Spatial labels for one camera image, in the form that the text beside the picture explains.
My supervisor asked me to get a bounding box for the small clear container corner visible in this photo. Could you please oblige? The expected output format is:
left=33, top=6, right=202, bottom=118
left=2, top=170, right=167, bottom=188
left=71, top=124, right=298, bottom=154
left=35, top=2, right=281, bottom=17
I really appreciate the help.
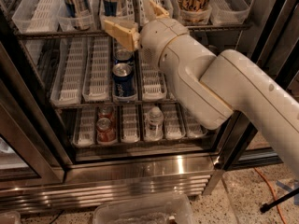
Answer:
left=0, top=211, right=21, bottom=224

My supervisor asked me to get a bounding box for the black tripod leg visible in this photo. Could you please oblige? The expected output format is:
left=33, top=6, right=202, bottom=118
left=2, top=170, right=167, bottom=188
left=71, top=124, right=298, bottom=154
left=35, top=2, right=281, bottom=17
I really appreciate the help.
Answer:
left=260, top=188, right=299, bottom=213

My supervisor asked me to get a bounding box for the clear water bottle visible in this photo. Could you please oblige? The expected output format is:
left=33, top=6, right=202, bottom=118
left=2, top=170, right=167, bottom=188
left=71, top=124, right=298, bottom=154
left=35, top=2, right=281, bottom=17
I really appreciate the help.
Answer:
left=146, top=106, right=164, bottom=141

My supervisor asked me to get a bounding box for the top wire shelf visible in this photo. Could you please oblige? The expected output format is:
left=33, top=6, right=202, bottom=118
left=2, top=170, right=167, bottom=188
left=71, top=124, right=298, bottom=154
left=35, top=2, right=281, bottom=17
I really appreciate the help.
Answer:
left=15, top=23, right=252, bottom=40

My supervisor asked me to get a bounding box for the middle wire shelf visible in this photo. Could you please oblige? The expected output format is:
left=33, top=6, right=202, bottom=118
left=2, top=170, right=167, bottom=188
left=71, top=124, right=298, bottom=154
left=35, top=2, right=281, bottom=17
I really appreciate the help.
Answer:
left=50, top=98, right=178, bottom=109

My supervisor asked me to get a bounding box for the fridge glass door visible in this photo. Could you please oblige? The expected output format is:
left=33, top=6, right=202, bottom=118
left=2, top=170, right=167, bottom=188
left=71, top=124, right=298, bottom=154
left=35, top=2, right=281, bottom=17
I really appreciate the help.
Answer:
left=0, top=44, right=65, bottom=189

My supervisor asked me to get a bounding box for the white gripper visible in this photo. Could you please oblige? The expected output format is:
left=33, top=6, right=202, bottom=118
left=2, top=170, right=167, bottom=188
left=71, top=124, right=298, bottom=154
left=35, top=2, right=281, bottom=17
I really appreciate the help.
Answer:
left=104, top=0, right=189, bottom=69

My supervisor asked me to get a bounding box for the wire shelf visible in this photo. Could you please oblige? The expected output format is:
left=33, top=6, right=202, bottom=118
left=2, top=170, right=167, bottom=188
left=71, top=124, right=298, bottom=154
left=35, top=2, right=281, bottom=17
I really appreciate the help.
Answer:
left=15, top=23, right=252, bottom=40
left=50, top=98, right=178, bottom=109

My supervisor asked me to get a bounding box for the front red soda can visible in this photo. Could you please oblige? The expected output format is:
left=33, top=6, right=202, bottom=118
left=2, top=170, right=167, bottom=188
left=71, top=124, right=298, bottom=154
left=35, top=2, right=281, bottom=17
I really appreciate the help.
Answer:
left=96, top=118, right=116, bottom=143

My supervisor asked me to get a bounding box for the rear blue pepsi can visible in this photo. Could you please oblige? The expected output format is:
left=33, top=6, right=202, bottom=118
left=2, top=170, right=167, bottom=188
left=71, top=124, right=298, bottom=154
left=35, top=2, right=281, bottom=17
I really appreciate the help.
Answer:
left=114, top=49, right=134, bottom=65

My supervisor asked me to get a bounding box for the orange cable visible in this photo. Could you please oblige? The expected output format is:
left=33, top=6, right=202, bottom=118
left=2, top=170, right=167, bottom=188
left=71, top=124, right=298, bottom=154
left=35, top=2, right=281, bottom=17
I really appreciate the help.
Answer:
left=253, top=167, right=288, bottom=224

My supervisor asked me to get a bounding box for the blue pepsi can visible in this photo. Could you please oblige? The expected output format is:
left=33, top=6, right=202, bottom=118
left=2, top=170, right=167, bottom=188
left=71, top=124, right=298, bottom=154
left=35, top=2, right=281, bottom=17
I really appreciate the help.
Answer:
left=114, top=49, right=134, bottom=65
left=112, top=63, right=135, bottom=98

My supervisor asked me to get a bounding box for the rear red soda can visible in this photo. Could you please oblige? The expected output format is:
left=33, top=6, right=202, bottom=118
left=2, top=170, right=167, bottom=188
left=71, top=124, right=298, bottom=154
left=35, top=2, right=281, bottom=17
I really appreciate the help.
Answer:
left=98, top=105, right=115, bottom=124

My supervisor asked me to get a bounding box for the red soda can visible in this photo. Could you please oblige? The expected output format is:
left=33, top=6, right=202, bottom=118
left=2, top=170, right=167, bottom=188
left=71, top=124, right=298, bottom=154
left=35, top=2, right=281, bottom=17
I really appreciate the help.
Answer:
left=96, top=118, right=116, bottom=143
left=98, top=105, right=115, bottom=124

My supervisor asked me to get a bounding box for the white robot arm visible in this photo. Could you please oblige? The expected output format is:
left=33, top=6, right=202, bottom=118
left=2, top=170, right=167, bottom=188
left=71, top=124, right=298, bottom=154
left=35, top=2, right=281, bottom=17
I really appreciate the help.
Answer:
left=104, top=0, right=299, bottom=176

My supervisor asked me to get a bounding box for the front blue pepsi can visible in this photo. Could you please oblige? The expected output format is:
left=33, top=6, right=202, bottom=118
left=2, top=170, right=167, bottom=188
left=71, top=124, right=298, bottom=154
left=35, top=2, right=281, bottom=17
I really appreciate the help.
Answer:
left=112, top=63, right=135, bottom=98

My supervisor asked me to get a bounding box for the clear plastic bin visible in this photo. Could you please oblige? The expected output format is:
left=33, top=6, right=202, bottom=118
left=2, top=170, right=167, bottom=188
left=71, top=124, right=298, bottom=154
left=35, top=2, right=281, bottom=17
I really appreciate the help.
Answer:
left=93, top=193, right=196, bottom=224

